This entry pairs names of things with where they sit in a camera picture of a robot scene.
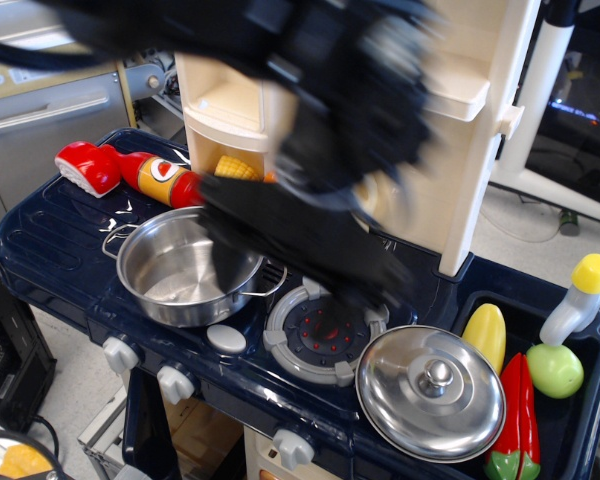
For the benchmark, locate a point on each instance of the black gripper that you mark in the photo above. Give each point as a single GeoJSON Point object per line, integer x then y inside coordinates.
{"type": "Point", "coordinates": [308, 219]}

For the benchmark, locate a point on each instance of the grey stove knob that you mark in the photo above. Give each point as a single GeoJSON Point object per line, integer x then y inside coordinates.
{"type": "Point", "coordinates": [119, 356]}
{"type": "Point", "coordinates": [175, 386]}
{"type": "Point", "coordinates": [293, 449]}

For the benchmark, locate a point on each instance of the grey toy stove burner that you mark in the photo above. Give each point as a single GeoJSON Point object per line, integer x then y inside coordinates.
{"type": "Point", "coordinates": [318, 339]}

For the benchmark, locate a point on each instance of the cream toy kitchen shelf unit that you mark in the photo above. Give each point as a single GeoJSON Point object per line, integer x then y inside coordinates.
{"type": "Point", "coordinates": [471, 77]}

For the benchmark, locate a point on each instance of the navy toy kitchen counter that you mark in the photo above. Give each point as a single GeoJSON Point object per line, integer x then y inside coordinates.
{"type": "Point", "coordinates": [56, 254]}

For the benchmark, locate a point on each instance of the yellow toy corn cob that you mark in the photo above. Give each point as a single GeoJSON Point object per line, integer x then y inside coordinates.
{"type": "Point", "coordinates": [232, 167]}

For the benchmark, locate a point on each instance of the grey yellow toy faucet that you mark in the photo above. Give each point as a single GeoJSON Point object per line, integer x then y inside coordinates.
{"type": "Point", "coordinates": [579, 306]}

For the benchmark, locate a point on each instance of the yellow toy squash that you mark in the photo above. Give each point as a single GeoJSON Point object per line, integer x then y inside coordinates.
{"type": "Point", "coordinates": [486, 331]}

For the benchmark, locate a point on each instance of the red toy chili pepper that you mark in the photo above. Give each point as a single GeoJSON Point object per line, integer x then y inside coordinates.
{"type": "Point", "coordinates": [516, 452]}

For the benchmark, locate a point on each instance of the black equipment case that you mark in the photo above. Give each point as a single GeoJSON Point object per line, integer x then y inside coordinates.
{"type": "Point", "coordinates": [27, 366]}

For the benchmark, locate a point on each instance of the grey stove knob left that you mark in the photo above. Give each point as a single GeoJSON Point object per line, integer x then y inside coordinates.
{"type": "Point", "coordinates": [119, 356]}

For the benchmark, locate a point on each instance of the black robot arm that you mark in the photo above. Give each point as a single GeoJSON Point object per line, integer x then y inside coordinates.
{"type": "Point", "coordinates": [356, 68]}

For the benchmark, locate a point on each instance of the green toy apple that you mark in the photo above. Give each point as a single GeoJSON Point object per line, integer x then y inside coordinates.
{"type": "Point", "coordinates": [555, 370]}

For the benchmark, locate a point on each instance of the red white toy sushi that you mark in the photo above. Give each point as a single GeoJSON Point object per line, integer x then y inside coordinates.
{"type": "Point", "coordinates": [88, 167]}

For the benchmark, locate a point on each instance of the silver toy dishwasher unit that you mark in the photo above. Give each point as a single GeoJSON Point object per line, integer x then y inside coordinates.
{"type": "Point", "coordinates": [40, 112]}

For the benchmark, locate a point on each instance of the grey stove knob right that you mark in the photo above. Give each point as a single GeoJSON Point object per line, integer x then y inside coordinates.
{"type": "Point", "coordinates": [293, 449]}

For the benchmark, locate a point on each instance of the red toy ketchup bottle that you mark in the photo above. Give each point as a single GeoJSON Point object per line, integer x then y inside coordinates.
{"type": "Point", "coordinates": [157, 178]}

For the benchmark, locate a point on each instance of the white metal stand frame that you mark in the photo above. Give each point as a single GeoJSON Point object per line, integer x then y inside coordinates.
{"type": "Point", "coordinates": [545, 58]}

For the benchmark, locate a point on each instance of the grey stove knob middle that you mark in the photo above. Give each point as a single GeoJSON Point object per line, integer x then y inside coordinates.
{"type": "Point", "coordinates": [175, 386]}

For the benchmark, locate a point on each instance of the grey oval button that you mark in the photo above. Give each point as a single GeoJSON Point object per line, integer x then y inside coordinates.
{"type": "Point", "coordinates": [226, 339]}

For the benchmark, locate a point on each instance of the stainless steel pot lid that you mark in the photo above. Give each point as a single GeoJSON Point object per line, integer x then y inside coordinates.
{"type": "Point", "coordinates": [430, 394]}

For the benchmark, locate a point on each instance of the cream toy detergent jug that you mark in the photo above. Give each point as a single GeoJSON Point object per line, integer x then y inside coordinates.
{"type": "Point", "coordinates": [384, 204]}

